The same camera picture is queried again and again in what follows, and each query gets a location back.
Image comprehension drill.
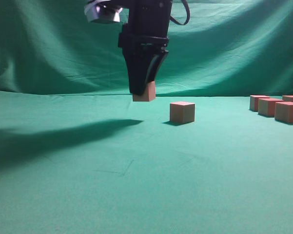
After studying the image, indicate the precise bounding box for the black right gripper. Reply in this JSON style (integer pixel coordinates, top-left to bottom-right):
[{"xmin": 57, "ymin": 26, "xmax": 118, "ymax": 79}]
[{"xmin": 118, "ymin": 0, "xmax": 172, "ymax": 95}]

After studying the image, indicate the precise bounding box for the pink wooden cube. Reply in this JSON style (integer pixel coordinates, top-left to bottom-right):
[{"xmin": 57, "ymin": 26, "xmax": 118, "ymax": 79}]
[
  {"xmin": 249, "ymin": 95, "xmax": 270, "ymax": 112},
  {"xmin": 274, "ymin": 101, "xmax": 293, "ymax": 124},
  {"xmin": 282, "ymin": 95, "xmax": 293, "ymax": 102},
  {"xmin": 170, "ymin": 101, "xmax": 195, "ymax": 124},
  {"xmin": 133, "ymin": 81, "xmax": 156, "ymax": 102},
  {"xmin": 258, "ymin": 98, "xmax": 283, "ymax": 117}
]

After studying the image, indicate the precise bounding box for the green cloth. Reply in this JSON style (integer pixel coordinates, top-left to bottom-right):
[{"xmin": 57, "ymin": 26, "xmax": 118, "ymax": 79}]
[{"xmin": 0, "ymin": 0, "xmax": 293, "ymax": 234}]

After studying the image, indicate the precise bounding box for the black cable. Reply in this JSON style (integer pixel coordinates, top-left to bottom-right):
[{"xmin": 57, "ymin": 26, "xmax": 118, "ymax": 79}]
[{"xmin": 170, "ymin": 0, "xmax": 190, "ymax": 25}]

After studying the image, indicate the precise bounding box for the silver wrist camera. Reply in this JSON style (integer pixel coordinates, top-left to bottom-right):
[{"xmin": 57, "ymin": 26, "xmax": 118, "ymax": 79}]
[{"xmin": 84, "ymin": 0, "xmax": 123, "ymax": 24}]

